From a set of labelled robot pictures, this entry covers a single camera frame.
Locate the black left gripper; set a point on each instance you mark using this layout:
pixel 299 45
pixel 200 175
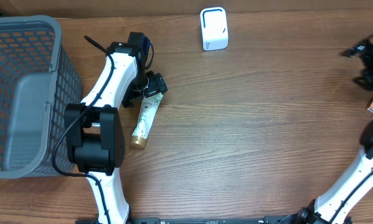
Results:
pixel 158 85

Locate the white Pantene tube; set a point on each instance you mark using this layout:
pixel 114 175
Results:
pixel 147 114

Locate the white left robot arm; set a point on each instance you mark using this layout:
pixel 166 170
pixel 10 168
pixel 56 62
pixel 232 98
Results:
pixel 93 131

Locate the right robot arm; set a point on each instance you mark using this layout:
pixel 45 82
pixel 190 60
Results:
pixel 334 205

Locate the white barcode scanner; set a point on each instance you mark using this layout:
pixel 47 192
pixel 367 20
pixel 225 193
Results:
pixel 214 28

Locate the dark grey plastic basket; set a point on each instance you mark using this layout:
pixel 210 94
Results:
pixel 37 82

